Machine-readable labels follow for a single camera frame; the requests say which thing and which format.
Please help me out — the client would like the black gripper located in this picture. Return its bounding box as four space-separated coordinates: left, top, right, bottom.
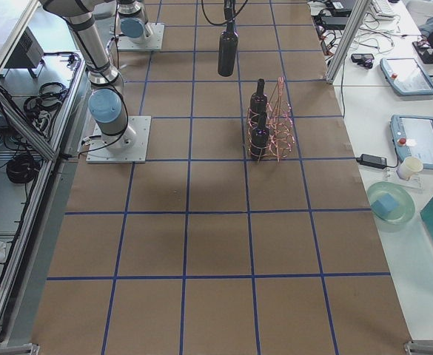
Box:
224 0 236 22

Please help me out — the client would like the dark wine bottle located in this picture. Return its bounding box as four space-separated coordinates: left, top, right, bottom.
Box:
218 21 238 77
249 112 269 160

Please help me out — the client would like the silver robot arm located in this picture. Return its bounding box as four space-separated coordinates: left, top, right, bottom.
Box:
113 0 153 44
41 0 240 89

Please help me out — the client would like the dark wine bottle in basket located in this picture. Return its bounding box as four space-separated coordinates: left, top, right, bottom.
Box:
249 112 269 160

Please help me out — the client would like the blue teach pendant far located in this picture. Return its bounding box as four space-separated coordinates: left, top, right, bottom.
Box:
380 58 433 96

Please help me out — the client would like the blue teach pendant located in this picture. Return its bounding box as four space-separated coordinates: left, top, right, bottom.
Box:
380 58 433 96
390 115 433 169

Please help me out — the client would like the black power adapter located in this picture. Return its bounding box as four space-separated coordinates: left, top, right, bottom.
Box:
356 154 387 169

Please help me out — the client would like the blue teach pendant near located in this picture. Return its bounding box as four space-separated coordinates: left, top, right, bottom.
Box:
390 115 433 169

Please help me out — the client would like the white paper cup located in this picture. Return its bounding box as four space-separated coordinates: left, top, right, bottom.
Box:
397 156 423 180

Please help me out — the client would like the blue foam block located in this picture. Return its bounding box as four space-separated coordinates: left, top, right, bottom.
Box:
371 193 399 217

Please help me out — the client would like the green glass plate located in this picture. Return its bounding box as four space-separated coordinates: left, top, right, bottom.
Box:
367 181 415 225

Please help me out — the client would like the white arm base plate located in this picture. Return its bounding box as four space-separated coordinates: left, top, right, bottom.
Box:
118 18 164 52
86 116 152 163

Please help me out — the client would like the aluminium frame post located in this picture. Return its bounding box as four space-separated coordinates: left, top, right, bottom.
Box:
325 0 370 84

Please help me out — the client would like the copper wire wine basket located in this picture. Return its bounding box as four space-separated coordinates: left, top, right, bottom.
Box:
246 77 295 161

